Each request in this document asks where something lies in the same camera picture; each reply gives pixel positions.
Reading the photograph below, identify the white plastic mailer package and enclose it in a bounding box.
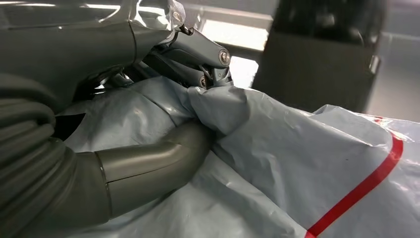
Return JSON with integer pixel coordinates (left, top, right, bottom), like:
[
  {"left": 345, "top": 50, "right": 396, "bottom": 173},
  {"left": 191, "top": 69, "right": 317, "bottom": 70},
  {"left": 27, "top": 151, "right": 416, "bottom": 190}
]
[{"left": 54, "top": 76, "right": 420, "bottom": 238}]

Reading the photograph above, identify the black inbound machine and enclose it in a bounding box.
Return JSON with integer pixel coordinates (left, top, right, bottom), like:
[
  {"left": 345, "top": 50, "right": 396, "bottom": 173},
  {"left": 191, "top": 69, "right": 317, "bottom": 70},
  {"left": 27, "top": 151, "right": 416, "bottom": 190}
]
[{"left": 251, "top": 0, "right": 386, "bottom": 114}]

